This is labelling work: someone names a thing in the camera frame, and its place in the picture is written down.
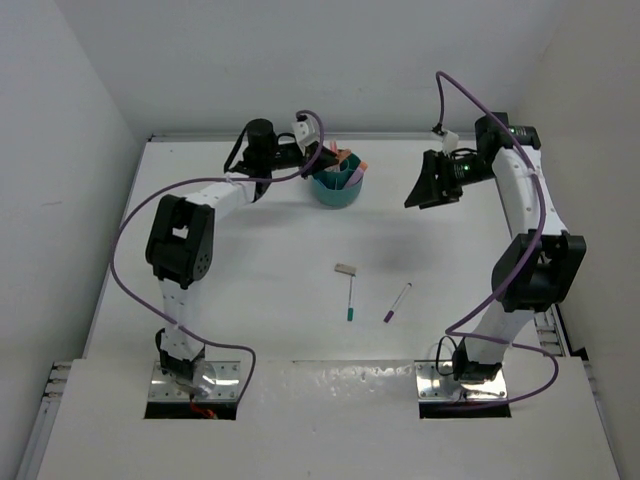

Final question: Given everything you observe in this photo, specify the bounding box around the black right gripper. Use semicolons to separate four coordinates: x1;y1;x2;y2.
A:
406;149;497;209

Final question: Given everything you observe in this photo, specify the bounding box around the orange highlighter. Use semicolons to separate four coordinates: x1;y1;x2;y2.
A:
335;149;352;165

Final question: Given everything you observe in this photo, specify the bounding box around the pink highlighter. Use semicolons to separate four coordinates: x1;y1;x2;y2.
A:
344;166;366;189

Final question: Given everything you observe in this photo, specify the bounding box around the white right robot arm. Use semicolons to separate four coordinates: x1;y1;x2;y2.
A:
404;117;587;383

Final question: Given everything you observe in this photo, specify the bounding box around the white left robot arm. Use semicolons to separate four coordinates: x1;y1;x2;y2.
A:
145;115;350;381

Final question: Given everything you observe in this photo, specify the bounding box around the teal round pen holder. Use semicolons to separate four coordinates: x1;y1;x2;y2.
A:
311;153;365;208

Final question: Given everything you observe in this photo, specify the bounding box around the small grey eraser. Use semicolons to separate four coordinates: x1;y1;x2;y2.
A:
334;263;357;276

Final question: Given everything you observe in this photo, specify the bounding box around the purple capped white pen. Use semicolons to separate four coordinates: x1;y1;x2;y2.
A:
383;282;412;324

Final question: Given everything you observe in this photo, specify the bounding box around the teal capped white pen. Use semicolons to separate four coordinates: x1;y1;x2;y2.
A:
347;275;356;322

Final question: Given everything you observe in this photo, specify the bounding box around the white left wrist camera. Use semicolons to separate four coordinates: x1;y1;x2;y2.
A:
291;115;320;154

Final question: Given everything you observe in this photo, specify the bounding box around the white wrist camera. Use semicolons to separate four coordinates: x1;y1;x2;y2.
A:
291;115;320;154
432;130;460;153

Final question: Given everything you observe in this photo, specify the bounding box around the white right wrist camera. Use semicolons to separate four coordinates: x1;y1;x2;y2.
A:
432;130;460;153

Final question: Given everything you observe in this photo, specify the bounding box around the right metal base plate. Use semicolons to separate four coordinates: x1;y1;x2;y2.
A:
414;360;508;404

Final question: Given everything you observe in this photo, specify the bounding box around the metal base plate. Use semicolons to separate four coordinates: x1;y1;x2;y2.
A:
147;361;240;403
414;360;508;404

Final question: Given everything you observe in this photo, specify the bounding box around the aluminium frame rail right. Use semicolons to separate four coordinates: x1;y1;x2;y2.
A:
487;137;594;361

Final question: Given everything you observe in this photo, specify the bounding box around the aluminium frame rail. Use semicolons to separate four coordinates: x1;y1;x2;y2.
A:
16;361;72;480
487;137;594;361

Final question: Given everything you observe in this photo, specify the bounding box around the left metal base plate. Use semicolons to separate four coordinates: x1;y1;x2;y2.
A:
147;361;240;403

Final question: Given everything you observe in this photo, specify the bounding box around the aluminium frame rail left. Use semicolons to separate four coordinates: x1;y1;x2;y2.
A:
16;361;72;480

